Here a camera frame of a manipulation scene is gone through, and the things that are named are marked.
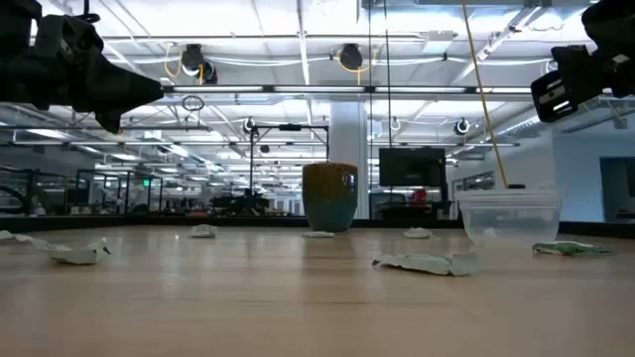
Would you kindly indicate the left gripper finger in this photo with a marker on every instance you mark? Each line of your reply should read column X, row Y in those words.
column 109, row 74
column 141, row 94

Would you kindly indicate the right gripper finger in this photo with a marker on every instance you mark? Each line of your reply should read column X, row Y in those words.
column 553, row 80
column 550, row 113

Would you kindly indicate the green white wrapper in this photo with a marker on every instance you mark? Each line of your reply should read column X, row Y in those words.
column 570, row 248

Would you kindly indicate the white paper wrapper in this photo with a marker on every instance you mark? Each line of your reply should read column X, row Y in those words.
column 203, row 231
column 79, row 255
column 418, row 233
column 318, row 234

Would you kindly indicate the long pale green wrapper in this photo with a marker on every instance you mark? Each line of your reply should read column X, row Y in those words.
column 426, row 264

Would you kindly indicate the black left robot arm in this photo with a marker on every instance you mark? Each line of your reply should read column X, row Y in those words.
column 17, row 9

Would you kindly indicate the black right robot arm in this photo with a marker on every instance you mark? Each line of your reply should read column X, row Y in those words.
column 612, row 22

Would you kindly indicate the dark blue door panel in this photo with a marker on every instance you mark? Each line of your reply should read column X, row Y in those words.
column 615, row 188

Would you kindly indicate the clear plastic bowl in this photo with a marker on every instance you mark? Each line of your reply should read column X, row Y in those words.
column 511, row 218

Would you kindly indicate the black monitor screen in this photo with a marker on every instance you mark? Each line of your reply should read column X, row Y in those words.
column 412, row 167

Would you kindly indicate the white building column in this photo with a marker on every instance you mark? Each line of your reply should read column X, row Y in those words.
column 347, row 134

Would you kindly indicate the brown and teal ceramic mug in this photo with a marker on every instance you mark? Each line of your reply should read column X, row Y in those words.
column 330, row 198

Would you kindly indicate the black aluminium table frame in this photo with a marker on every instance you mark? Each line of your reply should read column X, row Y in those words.
column 149, row 222

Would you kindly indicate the black metal rig frame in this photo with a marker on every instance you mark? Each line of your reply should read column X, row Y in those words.
column 290, row 127

